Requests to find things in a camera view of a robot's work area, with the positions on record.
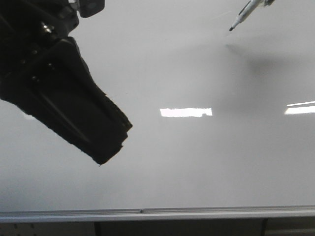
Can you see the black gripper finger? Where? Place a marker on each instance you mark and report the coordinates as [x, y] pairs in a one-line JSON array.
[[81, 110]]

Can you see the white whiteboard with aluminium frame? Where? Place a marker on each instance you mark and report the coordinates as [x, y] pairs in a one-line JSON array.
[[223, 120]]

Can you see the white black whiteboard marker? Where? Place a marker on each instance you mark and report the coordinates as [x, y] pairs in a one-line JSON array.
[[247, 10]]

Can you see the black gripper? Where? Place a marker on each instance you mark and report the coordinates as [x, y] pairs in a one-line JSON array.
[[27, 29]]

